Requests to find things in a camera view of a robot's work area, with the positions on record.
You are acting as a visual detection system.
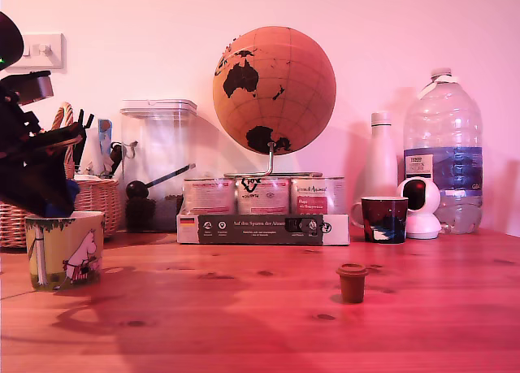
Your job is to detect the yellow cartoon print mug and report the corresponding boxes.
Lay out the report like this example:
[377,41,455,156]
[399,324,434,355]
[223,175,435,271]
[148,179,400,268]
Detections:
[24,210,106,292]

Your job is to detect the black handled tool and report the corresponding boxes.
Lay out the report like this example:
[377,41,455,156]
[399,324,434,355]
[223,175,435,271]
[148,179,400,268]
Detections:
[109,142,124,178]

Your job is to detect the coffee beans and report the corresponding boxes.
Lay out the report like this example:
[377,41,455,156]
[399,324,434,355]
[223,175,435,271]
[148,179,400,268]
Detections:
[125,194,185,232]

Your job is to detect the brown coffee capsule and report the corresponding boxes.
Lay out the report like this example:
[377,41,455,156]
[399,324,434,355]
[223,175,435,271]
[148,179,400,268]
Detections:
[336,263,370,305]

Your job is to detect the dark patterned small mug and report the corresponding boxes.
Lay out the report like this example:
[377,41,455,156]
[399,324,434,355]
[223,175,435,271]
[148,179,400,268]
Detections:
[349,196,409,244]

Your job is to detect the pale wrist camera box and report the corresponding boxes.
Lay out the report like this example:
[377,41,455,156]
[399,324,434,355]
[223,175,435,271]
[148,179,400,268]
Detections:
[0,70,55,107]

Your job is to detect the cork globe on metal stand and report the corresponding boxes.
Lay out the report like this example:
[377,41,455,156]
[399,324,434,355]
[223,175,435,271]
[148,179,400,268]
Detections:
[212,26,337,179]

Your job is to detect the large clear water bottle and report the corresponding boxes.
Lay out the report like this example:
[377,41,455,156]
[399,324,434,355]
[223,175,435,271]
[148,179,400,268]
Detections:
[402,67,484,235]

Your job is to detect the cardboard tray with dark label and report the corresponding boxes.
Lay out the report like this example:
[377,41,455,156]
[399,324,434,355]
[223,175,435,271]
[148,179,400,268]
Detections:
[175,214,350,246]

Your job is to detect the blue and white tool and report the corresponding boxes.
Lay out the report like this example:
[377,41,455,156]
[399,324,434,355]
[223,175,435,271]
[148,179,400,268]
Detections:
[97,119,115,175]

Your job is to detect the wicker basket with handle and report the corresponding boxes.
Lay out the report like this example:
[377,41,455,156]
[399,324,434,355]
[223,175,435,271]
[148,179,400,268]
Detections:
[0,102,123,249]

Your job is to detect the clear plastic storage container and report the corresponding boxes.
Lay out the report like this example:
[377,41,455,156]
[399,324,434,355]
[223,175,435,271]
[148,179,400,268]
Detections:
[119,99,198,232]

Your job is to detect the blue coffee capsule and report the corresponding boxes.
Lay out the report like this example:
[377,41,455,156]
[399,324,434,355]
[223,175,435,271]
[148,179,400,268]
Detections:
[45,179,81,219]

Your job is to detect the white slim bottle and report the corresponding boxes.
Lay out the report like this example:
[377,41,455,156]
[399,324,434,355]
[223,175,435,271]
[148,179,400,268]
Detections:
[362,111,399,199]

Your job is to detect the black measuring scoop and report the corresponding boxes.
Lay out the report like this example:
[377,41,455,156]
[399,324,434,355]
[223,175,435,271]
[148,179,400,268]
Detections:
[125,163,197,200]

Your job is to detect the white wall switch plate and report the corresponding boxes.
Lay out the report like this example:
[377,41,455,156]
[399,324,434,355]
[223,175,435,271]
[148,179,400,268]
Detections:
[15,33,66,71]

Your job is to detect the small white round camera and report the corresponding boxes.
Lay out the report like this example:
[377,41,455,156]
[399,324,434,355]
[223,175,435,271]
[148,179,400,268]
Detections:
[395,176,442,240]

